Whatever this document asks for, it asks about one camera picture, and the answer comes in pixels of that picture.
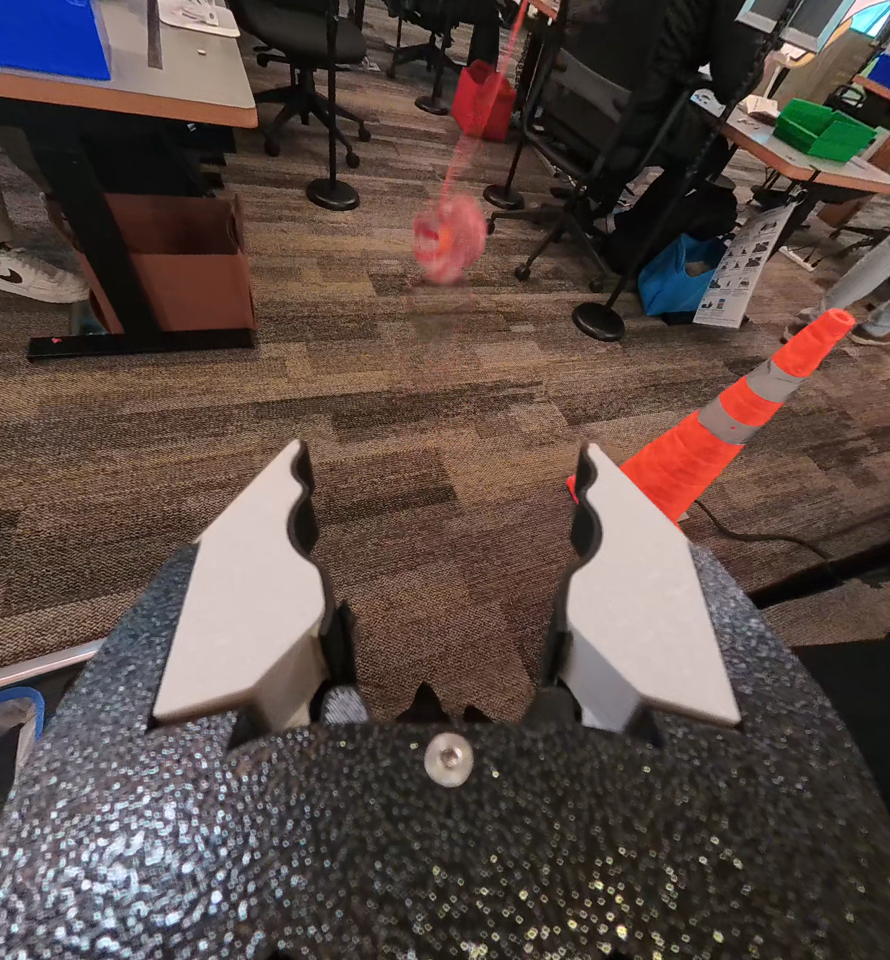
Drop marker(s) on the blue bag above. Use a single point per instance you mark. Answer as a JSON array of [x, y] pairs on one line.
[[678, 278]]

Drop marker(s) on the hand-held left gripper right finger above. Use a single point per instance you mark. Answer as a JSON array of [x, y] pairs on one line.
[[648, 615]]

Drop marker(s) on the black office chair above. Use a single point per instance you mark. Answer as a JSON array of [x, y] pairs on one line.
[[573, 113], [302, 38]]

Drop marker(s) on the green tray bin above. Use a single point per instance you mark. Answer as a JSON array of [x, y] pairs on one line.
[[823, 131]]

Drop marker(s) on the red box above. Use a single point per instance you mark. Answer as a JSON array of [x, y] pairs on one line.
[[483, 105]]

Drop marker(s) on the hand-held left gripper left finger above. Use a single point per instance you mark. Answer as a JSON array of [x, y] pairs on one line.
[[242, 615]]

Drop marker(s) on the large blue parts bin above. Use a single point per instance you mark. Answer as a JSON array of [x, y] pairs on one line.
[[32, 38]]

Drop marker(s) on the white side table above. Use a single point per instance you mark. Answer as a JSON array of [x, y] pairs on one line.
[[820, 168]]

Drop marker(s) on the printed paper sheet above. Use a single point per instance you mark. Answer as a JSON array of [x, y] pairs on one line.
[[742, 270]]

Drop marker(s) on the orange striped traffic cone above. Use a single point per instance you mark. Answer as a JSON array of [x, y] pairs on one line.
[[700, 450]]

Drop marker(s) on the grey work table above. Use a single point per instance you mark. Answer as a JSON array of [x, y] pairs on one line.
[[175, 83]]

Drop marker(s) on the cardboard box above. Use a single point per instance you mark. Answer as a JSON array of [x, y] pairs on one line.
[[190, 263]]

